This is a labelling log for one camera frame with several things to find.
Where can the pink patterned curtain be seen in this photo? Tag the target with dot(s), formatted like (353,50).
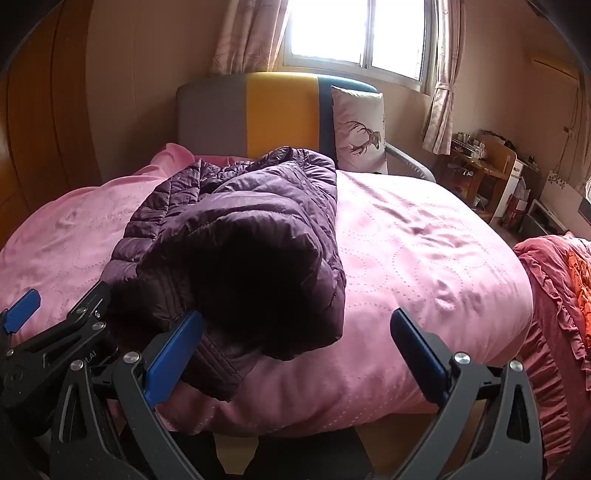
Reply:
(443,115)
(244,37)

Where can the flower wall sticker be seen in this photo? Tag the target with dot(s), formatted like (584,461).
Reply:
(557,181)

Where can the red ruffled quilt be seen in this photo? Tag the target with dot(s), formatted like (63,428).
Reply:
(554,300)

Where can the wooden wardrobe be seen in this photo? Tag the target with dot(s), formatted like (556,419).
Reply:
(46,115)

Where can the grey yellow blue headboard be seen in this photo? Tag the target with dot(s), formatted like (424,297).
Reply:
(277,115)

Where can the white deer print pillow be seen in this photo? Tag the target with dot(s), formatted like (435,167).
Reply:
(358,134)

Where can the large sliding window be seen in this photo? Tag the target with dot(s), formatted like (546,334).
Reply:
(332,27)

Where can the wooden desk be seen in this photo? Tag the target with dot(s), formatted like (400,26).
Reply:
(496,161)

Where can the white low shelf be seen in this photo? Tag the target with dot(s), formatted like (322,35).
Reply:
(547,217)

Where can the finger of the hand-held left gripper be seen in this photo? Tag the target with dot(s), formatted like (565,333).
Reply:
(21,311)
(87,307)

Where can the dark framed window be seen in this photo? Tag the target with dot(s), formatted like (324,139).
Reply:
(588,191)

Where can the white cabinet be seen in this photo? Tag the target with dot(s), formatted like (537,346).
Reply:
(517,173)

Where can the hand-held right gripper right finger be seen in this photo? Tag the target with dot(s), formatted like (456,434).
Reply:
(420,360)

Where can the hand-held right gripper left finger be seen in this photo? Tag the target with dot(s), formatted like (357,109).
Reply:
(173,357)

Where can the grey padded rail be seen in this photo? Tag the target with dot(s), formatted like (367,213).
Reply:
(411,161)

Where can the pink dotted bedspread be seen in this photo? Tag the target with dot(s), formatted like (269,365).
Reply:
(415,258)

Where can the red paper bag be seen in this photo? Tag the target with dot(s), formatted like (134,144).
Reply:
(515,212)

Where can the group of small bottles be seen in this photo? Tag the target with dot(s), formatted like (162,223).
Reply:
(468,145)

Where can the purple quilted puffer jacket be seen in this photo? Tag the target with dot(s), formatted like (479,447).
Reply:
(258,207)

